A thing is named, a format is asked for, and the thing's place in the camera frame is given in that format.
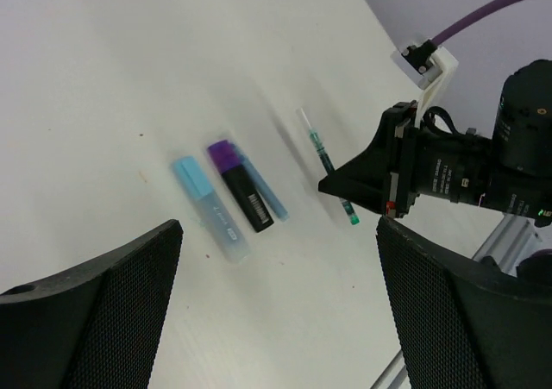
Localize aluminium mounting rail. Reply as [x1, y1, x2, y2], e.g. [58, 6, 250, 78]
[370, 214, 552, 389]

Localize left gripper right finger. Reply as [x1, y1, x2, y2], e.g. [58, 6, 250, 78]
[375, 216, 552, 389]

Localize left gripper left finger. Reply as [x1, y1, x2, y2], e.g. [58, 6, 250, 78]
[1, 220, 183, 388]

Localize black purple highlighter pen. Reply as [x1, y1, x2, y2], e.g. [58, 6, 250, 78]
[207, 140, 273, 233]

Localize light blue pen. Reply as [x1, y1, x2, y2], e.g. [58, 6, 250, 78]
[172, 156, 249, 263]

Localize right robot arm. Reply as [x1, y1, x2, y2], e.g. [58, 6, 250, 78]
[318, 60, 551, 228]

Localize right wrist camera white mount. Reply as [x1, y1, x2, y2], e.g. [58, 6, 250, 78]
[391, 38, 459, 127]

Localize green refill pen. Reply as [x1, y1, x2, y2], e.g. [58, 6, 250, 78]
[296, 108, 360, 225]

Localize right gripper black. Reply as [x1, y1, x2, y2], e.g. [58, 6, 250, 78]
[318, 102, 418, 217]

